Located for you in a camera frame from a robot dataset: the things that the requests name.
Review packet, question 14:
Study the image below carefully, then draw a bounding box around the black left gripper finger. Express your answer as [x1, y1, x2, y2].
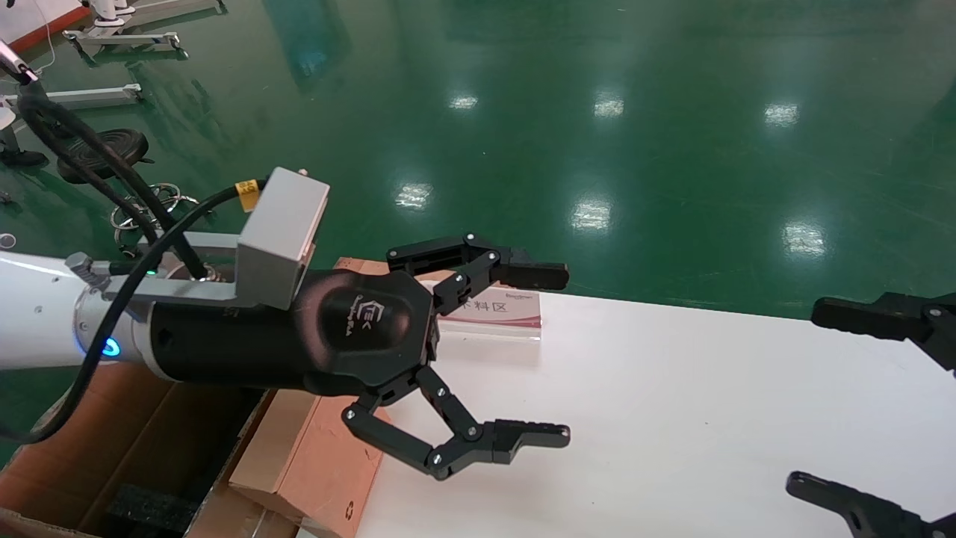
[341, 365, 572, 481]
[386, 233, 570, 316]

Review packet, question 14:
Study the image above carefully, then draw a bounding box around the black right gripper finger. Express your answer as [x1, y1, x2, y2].
[786, 471, 956, 538]
[810, 291, 956, 371]

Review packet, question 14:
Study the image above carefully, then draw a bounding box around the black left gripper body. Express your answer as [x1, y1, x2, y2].
[146, 265, 439, 398]

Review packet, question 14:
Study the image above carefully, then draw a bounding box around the small cardboard box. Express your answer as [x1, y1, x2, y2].
[228, 258, 450, 538]

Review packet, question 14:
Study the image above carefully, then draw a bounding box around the large open cardboard box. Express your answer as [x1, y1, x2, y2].
[0, 359, 299, 538]

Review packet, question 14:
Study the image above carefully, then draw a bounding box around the acrylic sign with red print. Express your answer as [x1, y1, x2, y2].
[437, 288, 543, 341]

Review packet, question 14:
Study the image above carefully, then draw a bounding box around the black foam insert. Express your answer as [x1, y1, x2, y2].
[105, 484, 219, 538]

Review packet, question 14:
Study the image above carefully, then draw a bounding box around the black stool with chrome base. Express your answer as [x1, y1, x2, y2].
[56, 129, 217, 259]

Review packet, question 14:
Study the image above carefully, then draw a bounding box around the white robot support stand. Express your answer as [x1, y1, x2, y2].
[81, 0, 229, 32]
[0, 84, 143, 114]

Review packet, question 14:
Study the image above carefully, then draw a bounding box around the white humanoid robot on stand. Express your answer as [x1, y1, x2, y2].
[63, 30, 189, 65]

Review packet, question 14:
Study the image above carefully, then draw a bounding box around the black flat floor base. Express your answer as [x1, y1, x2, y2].
[0, 146, 50, 170]

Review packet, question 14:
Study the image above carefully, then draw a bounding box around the grey wrist camera housing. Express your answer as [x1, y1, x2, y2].
[235, 167, 331, 311]

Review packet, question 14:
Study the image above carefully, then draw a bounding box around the grey metal camera bracket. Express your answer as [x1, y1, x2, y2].
[66, 230, 241, 304]

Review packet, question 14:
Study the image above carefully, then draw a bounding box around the thin black cable yellow tag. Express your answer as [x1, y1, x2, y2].
[0, 178, 267, 446]

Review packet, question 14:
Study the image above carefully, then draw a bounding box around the thick black cable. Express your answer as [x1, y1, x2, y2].
[15, 75, 211, 282]
[19, 108, 161, 247]

